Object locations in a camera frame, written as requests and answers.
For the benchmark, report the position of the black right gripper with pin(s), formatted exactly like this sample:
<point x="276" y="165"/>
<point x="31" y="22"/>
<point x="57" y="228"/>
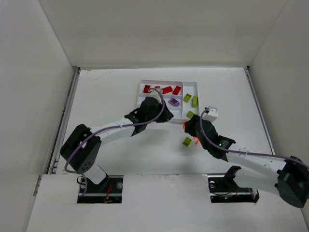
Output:
<point x="190" y="124"/>

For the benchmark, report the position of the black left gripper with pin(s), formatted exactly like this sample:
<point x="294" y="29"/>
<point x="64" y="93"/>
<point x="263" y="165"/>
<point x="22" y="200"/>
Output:
<point x="165" y="115"/>

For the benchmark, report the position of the green square lego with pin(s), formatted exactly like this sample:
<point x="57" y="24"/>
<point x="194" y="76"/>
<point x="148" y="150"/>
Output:
<point x="187" y="141"/>

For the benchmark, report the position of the long green lego brick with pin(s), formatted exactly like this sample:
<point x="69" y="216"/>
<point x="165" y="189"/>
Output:
<point x="194" y="101"/>

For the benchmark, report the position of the large purple rounded lego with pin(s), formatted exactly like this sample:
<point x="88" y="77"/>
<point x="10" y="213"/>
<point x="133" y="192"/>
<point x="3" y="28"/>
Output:
<point x="174" y="102"/>

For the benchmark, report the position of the red long lego brick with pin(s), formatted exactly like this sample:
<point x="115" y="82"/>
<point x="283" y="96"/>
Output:
<point x="167" y="90"/>

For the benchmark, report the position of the red square lego brick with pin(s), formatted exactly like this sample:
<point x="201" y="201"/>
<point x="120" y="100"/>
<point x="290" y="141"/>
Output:
<point x="176" y="90"/>

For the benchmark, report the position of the orange curved lego piece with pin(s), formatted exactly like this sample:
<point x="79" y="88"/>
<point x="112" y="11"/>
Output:
<point x="196" y="140"/>

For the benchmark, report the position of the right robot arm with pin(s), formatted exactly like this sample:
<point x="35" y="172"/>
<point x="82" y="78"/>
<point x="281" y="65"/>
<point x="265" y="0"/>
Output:
<point x="287" y="177"/>

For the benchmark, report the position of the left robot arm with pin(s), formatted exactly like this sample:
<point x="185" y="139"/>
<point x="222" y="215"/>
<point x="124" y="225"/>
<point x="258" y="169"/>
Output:
<point x="81" y="148"/>

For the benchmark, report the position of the green sloped lego brick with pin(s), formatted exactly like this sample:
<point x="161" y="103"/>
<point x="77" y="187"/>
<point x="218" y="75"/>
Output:
<point x="187" y="98"/>

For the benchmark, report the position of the white divided sorting tray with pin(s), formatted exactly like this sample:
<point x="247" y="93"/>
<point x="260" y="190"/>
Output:
<point x="180" y="111"/>

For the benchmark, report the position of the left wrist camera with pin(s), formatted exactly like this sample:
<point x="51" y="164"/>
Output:
<point x="156" y="94"/>

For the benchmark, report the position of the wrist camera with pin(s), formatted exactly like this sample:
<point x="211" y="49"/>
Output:
<point x="211" y="114"/>
<point x="156" y="94"/>

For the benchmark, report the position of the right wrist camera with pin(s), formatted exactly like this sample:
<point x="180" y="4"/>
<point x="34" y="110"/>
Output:
<point x="211" y="114"/>

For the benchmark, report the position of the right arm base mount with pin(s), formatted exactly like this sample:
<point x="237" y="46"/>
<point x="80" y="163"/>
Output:
<point x="223" y="189"/>

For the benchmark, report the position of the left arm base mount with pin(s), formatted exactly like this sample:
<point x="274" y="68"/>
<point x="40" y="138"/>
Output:
<point x="109" y="192"/>

